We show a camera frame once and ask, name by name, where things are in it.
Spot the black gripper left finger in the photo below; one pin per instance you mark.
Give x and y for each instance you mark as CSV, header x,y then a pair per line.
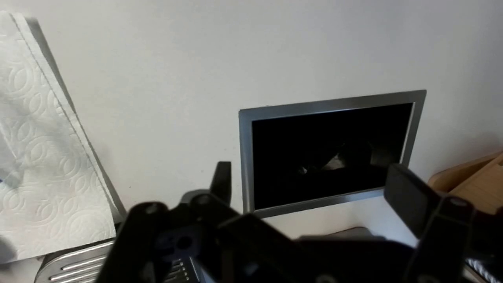
x,y
209,245

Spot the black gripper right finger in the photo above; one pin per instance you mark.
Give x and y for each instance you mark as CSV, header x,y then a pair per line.
x,y
433,225

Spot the wooden cup dispenser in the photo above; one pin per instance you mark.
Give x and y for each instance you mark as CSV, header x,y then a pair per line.
x,y
481,185

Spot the slotted silver metal plate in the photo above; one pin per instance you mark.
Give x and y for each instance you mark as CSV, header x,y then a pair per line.
x,y
72,264

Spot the steel framed countertop trash chute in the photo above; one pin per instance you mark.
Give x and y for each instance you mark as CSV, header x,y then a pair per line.
x,y
314,107

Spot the white embossed paper towel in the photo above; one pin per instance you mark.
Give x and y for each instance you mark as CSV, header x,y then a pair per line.
x,y
47,157

